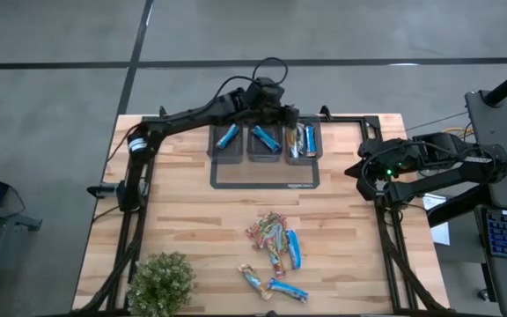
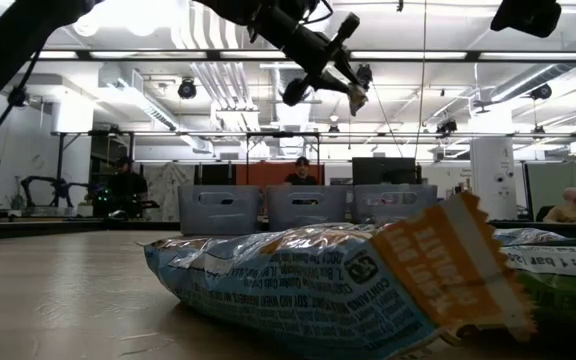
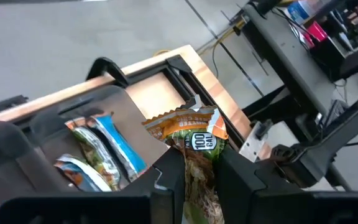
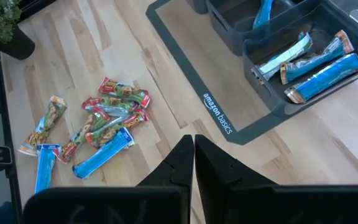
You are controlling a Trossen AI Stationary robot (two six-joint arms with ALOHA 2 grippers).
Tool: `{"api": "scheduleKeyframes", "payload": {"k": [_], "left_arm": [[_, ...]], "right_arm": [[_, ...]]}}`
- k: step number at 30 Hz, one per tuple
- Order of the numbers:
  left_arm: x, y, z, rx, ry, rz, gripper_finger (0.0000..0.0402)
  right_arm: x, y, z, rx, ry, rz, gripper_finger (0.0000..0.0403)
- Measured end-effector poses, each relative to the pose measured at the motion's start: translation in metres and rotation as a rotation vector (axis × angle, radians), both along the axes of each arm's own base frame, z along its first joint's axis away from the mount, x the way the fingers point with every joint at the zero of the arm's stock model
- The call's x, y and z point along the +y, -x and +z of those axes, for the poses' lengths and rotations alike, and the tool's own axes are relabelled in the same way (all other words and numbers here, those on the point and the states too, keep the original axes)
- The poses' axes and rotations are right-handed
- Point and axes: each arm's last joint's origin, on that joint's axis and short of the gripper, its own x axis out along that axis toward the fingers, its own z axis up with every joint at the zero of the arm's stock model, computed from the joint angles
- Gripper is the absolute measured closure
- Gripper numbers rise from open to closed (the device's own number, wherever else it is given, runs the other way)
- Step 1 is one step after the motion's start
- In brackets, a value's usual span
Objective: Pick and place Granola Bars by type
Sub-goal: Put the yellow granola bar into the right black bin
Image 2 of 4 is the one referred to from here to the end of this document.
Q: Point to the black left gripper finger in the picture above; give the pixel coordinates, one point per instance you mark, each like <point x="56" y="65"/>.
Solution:
<point x="333" y="86"/>
<point x="349" y="69"/>

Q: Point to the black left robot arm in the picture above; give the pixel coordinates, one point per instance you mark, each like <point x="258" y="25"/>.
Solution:
<point x="8" y="45"/>

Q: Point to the light blue orange granola bar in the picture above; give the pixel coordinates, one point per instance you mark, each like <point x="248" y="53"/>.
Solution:
<point x="293" y="295"/>

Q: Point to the black ceiling spotlight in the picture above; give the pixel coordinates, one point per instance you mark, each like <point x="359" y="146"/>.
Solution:
<point x="187" y="88"/>
<point x="540" y="91"/>
<point x="447" y="127"/>
<point x="366" y="74"/>
<point x="18" y="97"/>

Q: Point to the person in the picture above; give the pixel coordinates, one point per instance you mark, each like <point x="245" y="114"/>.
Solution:
<point x="301" y="177"/>
<point x="128" y="187"/>
<point x="570" y="212"/>

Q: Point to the black computer monitor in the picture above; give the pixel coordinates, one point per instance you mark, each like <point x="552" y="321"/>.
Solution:
<point x="383" y="172"/>

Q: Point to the orange partition panel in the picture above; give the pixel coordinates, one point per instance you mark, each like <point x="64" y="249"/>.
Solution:
<point x="258" y="175"/>

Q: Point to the grey translucent plastic bin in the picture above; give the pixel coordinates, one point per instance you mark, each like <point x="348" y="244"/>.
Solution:
<point x="393" y="212"/>
<point x="218" y="212"/>
<point x="308" y="217"/>

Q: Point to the white room pillar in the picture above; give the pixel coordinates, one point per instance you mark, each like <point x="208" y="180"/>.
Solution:
<point x="493" y="175"/>

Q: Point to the white fabric cover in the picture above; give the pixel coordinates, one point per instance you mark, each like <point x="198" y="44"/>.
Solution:
<point x="168" y="190"/>

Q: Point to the black overhead frame beam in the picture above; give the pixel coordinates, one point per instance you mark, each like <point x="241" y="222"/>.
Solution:
<point x="473" y="55"/>

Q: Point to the green partition wall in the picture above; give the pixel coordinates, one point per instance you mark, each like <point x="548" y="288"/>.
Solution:
<point x="548" y="185"/>

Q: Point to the black metal rack frame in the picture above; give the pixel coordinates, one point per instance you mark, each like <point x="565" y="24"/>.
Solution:
<point x="59" y="165"/>

